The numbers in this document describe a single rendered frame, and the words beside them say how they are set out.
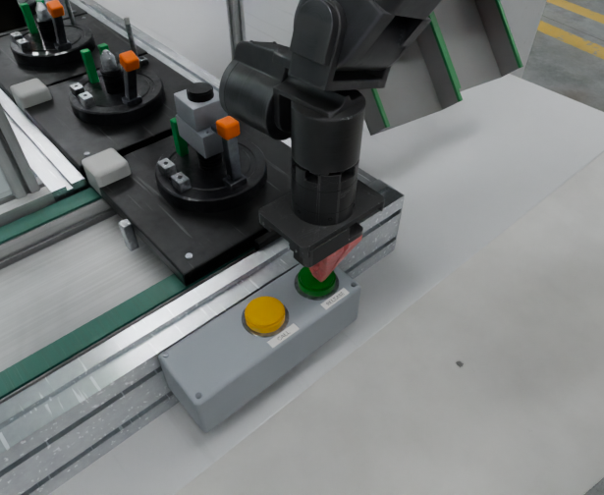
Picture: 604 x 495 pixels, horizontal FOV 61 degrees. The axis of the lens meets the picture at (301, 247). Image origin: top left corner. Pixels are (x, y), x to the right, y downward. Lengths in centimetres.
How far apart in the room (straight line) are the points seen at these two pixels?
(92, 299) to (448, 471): 43
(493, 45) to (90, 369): 73
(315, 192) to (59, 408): 29
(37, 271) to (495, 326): 56
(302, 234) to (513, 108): 74
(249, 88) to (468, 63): 50
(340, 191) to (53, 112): 56
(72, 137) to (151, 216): 22
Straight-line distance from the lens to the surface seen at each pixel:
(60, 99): 92
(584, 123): 112
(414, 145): 94
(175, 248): 59
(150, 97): 83
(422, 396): 61
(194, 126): 61
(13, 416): 53
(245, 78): 44
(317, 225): 45
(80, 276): 67
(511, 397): 63
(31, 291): 68
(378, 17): 36
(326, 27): 36
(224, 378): 49
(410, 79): 78
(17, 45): 108
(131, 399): 55
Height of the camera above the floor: 138
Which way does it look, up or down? 45 degrees down
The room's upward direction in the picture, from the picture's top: straight up
